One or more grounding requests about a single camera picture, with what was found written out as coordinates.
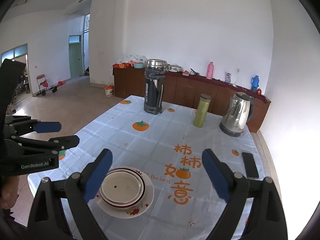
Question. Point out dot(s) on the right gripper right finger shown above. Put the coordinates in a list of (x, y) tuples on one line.
[(266, 218)]

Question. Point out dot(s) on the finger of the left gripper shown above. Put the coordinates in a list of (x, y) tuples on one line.
[(20, 125), (47, 144)]

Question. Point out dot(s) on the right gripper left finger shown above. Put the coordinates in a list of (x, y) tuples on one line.
[(47, 219)]

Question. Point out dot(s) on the white enamel bowl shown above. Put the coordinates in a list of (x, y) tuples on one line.
[(122, 188)]

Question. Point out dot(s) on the red flower white plate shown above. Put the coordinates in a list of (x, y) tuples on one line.
[(134, 211)]

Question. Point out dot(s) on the red folding chair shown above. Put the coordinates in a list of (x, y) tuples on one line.
[(42, 83)]

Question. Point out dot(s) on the black smartphone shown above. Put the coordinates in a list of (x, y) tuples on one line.
[(250, 165)]

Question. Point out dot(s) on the persimmon print tablecloth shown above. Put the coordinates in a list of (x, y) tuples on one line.
[(168, 148)]

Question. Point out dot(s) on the white orange bucket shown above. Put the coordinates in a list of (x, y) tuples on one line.
[(109, 90)]

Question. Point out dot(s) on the green door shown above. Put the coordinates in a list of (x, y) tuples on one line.
[(75, 56)]

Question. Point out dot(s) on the stainless electric kettle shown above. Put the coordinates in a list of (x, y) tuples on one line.
[(240, 111)]

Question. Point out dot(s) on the green gold tumbler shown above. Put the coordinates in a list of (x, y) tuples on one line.
[(202, 110)]

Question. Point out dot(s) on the blue thermos bottle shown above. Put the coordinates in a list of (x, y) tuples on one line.
[(254, 84)]

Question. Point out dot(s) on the large dark thermos jug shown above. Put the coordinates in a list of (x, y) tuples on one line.
[(154, 85)]

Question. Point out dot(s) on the brown wooden sideboard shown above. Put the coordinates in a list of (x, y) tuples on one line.
[(186, 90)]

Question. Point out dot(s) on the pink thermos bottle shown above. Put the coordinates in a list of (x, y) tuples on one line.
[(210, 71)]

